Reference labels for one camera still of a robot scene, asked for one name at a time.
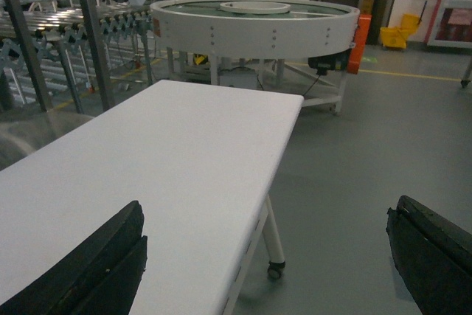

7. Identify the orange motor cover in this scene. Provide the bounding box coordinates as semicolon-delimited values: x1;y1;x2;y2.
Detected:
347;14;372;75

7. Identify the white round conveyor table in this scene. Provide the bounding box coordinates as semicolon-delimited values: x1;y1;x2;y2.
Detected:
150;0;360;113

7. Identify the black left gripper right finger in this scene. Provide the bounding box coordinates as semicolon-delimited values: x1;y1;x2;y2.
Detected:
386;195;471;314

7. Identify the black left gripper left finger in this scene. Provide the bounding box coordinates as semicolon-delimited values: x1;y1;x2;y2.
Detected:
1;201;148;314

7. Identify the expandable roller conveyor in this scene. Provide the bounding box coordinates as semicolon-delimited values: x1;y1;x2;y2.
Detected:
1;0;152;105

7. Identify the yellow mop bucket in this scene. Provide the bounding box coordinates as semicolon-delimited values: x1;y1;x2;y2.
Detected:
380;13;421;49

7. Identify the white table leg with caster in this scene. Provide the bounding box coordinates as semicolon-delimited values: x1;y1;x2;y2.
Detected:
263;196;285;280

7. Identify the steel shelf frame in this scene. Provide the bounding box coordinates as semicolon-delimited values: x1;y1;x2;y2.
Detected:
0;0;115;113

